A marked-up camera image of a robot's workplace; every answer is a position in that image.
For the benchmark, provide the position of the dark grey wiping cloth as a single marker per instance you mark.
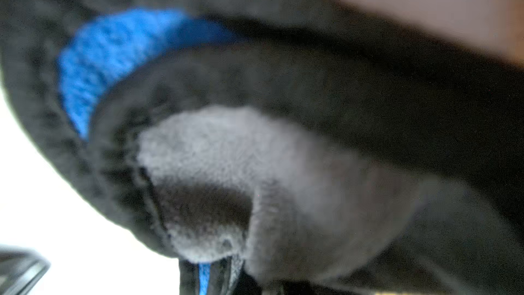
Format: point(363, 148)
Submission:
point(279, 146)

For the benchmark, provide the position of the white drawing tablet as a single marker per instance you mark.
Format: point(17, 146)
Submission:
point(87, 253)

